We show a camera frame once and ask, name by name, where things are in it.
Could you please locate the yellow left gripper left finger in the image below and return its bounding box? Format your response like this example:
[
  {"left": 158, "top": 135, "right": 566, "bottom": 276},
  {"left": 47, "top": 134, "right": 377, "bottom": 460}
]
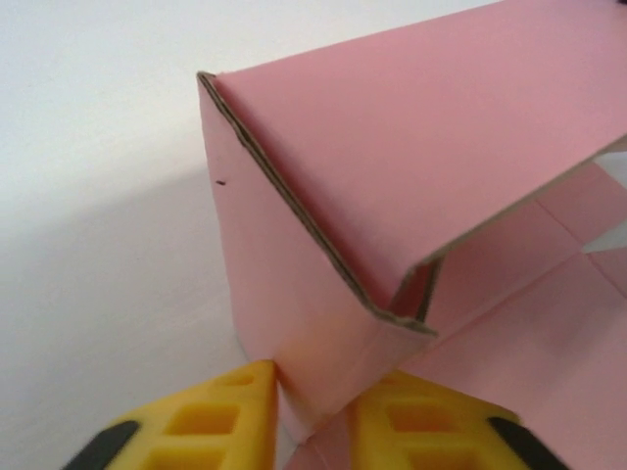
[{"left": 62, "top": 359, "right": 281, "bottom": 470}]

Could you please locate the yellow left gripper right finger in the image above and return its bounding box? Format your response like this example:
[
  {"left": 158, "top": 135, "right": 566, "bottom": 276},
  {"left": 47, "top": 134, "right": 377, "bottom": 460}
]
[{"left": 336, "top": 370, "right": 585, "bottom": 470}]

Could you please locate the pink paper box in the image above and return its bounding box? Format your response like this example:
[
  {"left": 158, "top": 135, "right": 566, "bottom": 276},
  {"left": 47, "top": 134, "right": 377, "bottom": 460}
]
[{"left": 196, "top": 0, "right": 627, "bottom": 470}]

